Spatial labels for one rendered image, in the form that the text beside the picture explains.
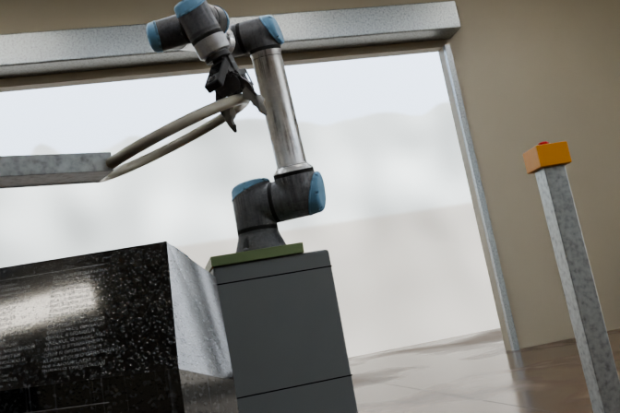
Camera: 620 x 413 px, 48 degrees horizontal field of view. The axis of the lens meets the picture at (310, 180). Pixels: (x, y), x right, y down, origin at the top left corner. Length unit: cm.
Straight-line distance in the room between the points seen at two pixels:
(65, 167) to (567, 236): 167
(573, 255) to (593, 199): 520
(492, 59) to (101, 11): 395
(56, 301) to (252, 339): 110
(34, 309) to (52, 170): 54
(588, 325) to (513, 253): 465
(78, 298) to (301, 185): 129
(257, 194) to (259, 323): 47
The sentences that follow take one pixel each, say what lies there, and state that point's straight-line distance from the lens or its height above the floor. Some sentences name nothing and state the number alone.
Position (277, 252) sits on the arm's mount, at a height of 86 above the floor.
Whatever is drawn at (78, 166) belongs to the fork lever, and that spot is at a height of 109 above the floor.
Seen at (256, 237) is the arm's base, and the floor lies 94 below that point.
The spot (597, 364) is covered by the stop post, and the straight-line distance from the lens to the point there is 261.
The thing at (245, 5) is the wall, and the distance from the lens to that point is 715.
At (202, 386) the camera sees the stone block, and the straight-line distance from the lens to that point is 120.
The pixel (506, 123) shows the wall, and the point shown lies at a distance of 751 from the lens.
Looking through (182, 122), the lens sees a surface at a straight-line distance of 177.
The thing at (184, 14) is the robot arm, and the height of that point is 146.
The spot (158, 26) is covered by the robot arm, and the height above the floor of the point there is 151.
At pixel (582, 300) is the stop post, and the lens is 259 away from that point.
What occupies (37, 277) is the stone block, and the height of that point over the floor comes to 79.
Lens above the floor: 63
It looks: 11 degrees up
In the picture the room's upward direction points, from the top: 10 degrees counter-clockwise
